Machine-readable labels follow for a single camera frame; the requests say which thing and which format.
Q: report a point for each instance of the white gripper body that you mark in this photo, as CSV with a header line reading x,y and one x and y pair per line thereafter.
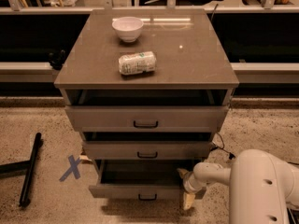
x,y
189,183

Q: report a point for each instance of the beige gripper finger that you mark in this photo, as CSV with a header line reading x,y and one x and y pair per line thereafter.
x,y
182,172
188,200

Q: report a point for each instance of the grey drawer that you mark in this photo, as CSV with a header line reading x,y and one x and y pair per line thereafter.
x,y
145,180
181,150
168,119

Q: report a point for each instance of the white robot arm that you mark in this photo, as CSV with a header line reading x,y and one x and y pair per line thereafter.
x,y
262,187

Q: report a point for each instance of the grey drawer cabinet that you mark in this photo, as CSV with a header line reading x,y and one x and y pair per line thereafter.
x,y
191,69

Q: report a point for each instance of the blue tape cross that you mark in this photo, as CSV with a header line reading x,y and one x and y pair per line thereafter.
x,y
73,169

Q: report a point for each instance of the crushed white can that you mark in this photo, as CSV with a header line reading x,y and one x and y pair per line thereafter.
x,y
137,63

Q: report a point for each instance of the white bowl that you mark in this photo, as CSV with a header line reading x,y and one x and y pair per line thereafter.
x,y
128,29

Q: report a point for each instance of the black stand leg left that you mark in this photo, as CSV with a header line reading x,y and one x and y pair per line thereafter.
x,y
28,168

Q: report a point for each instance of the metal railing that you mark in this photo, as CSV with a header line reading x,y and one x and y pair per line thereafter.
x,y
155,3

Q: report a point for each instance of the black clamp on rail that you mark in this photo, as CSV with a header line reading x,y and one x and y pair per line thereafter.
x,y
57,59

